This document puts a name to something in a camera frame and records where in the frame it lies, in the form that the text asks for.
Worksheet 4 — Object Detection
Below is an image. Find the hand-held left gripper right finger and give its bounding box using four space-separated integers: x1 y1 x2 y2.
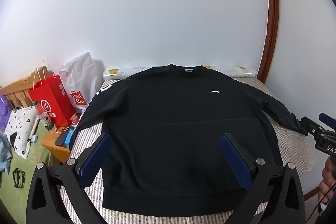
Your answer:
220 133 306 224

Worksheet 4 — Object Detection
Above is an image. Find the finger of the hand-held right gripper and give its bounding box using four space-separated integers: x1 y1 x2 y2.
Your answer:
299 116 324 138
319 112 336 132

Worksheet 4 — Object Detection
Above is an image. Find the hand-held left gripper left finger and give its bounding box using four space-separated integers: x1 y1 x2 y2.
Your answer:
26 132 113 224

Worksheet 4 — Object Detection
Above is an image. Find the black sweatshirt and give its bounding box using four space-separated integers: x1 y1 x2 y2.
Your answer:
71 63 307 217

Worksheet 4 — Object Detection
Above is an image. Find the person's right hand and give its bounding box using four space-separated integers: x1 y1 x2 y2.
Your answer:
319 157 336 203

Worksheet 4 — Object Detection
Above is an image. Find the blue box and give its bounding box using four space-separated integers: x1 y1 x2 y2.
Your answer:
64 130 76 148

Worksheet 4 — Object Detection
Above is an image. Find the grey striped mattress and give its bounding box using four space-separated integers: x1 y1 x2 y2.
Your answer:
60 74 318 224

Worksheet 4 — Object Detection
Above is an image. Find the black phone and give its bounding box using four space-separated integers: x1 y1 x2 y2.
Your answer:
54 126 76 147

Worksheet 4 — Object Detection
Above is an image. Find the wooden nightstand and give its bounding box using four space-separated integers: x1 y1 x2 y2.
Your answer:
41 119 79 164

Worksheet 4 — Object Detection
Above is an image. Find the small clear plastic cup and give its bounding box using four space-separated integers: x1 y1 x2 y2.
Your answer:
70 112 83 125

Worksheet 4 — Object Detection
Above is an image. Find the plastic water bottle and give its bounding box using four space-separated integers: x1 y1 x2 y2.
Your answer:
33 100 57 134

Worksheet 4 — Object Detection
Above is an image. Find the green bed sheet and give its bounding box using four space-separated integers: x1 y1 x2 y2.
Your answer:
0 124 62 214

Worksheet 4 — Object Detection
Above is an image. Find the red paper shopping bag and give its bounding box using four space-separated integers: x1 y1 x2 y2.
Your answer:
28 59 76 127

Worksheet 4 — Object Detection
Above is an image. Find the white pillow with black print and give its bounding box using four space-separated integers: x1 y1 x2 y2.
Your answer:
5 106 40 159

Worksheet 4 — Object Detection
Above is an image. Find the white plastic shopping bag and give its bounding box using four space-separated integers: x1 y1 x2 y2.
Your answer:
59 51 105 113

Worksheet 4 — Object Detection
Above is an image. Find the rolled printed paper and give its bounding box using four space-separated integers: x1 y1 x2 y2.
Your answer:
103 65 259 80

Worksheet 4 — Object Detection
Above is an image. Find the light blue cloth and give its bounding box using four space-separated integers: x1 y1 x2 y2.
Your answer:
0 132 13 173

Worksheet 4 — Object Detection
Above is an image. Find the purple plush toy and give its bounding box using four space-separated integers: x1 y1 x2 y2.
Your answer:
0 94 13 131

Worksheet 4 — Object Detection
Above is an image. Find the wooden headboard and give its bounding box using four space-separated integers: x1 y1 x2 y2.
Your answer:
0 65 55 109

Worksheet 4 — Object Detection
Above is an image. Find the black cable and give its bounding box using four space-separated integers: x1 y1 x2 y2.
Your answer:
307 189 328 224

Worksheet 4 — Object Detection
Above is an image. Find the black strap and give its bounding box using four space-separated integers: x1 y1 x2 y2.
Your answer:
12 168 27 188

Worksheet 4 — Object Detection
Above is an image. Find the brown wooden door frame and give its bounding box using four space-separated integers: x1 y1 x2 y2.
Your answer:
259 0 326 199

